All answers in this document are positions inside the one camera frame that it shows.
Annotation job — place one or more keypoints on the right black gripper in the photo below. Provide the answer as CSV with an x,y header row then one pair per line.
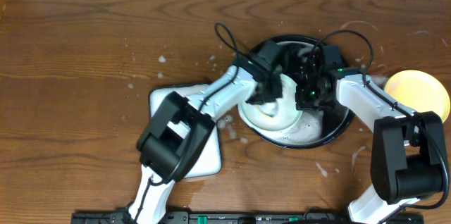
x,y
301,103

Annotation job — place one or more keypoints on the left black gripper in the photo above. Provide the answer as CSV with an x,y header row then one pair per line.
x,y
267,90

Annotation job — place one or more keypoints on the mint plate small red stain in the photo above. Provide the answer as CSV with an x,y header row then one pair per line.
x,y
274,116

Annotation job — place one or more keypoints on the yellow plate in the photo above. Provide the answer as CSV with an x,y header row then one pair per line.
x,y
419,91

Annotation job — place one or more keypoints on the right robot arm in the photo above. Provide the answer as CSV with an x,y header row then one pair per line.
x,y
409,167

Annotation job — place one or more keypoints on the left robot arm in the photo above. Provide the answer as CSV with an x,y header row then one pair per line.
x,y
180,128

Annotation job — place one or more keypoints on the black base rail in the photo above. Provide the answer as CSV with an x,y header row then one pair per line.
x,y
181,217

